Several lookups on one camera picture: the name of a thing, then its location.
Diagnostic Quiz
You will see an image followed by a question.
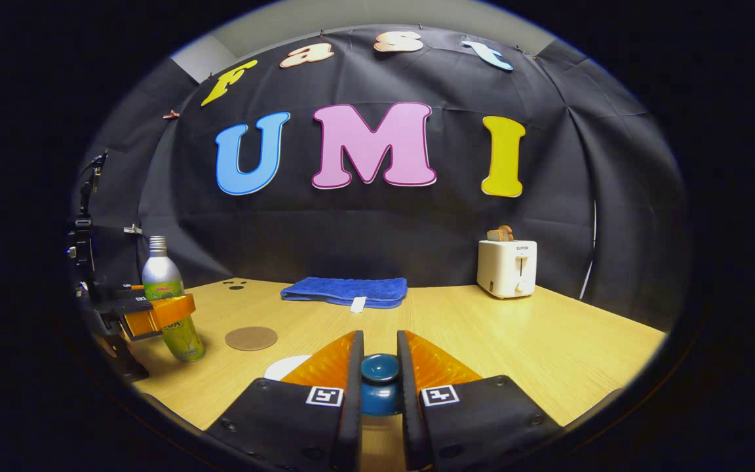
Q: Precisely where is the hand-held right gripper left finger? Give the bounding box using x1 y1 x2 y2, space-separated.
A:
204 330 365 472

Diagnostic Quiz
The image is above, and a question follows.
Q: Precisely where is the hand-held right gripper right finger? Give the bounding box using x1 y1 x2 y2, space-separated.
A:
396 330 562 472

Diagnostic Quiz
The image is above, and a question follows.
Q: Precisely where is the silver green label water bottle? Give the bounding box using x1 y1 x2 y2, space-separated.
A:
142 236 206 363

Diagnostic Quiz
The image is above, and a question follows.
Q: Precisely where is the teal teacup lid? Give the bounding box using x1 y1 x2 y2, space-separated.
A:
359 353 406 418

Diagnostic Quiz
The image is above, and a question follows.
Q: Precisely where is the round brown coaster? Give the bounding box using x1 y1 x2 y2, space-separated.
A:
225 326 279 351

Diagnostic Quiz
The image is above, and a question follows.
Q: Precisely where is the black backdrop stand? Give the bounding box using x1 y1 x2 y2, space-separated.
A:
75 149 109 227

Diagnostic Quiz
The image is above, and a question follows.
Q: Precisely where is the folded blue towel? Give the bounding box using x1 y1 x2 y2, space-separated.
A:
281 277 408 313

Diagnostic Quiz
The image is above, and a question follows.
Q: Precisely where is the white toaster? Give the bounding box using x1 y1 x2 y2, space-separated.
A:
476 239 538 300

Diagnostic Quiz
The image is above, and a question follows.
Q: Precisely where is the black backdrop cloth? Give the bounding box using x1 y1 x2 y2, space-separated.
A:
79 25 686 332

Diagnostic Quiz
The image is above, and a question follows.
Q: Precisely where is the white cable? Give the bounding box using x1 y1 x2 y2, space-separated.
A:
577 200 598 299

